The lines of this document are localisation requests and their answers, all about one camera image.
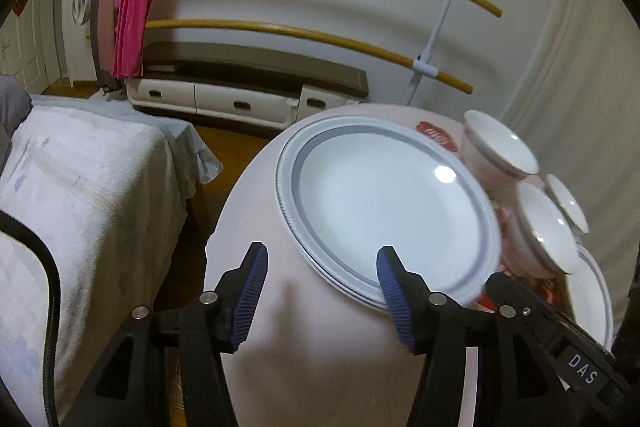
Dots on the small white bowl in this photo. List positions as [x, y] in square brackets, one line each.
[540, 229]
[495, 147]
[567, 202]

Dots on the grey pillow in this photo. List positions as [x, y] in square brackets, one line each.
[12, 117]

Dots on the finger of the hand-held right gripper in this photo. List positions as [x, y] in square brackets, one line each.
[502, 289]

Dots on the large white bowl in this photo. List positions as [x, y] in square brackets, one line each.
[595, 302]

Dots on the pink towel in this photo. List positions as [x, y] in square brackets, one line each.
[132, 17]

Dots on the white curtain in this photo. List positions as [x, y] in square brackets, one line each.
[590, 107]

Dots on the brown towel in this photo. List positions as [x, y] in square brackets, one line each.
[104, 27]

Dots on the red cloud-shaped sticker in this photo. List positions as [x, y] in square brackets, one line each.
[440, 137]

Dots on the bed with white blanket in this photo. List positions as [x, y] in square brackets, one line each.
[85, 207]

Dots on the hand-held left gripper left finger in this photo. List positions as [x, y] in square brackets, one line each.
[247, 294]

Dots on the white round fan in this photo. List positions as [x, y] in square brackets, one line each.
[80, 2]

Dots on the white and brown low cabinet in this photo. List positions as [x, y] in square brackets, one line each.
[240, 72]

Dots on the white door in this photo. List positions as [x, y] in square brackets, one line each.
[25, 52]

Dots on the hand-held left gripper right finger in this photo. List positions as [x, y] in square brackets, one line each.
[395, 302]

